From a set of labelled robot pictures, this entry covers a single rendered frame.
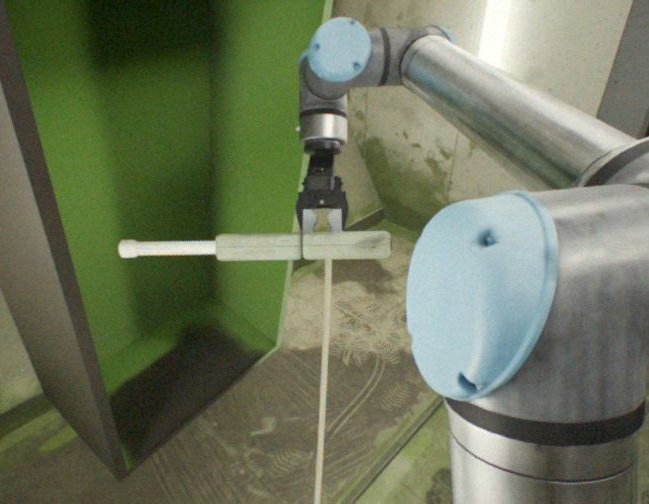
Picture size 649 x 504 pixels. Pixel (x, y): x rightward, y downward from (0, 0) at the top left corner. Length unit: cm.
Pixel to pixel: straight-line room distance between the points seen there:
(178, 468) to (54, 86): 131
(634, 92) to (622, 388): 213
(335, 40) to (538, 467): 62
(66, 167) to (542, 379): 103
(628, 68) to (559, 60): 28
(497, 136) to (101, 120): 86
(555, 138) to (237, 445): 161
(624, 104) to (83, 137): 207
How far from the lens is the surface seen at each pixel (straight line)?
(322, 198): 83
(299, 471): 177
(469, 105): 57
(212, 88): 128
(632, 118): 239
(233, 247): 80
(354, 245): 78
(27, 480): 203
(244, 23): 115
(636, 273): 28
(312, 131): 84
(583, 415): 28
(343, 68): 73
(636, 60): 236
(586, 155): 43
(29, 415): 216
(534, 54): 247
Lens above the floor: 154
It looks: 32 degrees down
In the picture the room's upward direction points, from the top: straight up
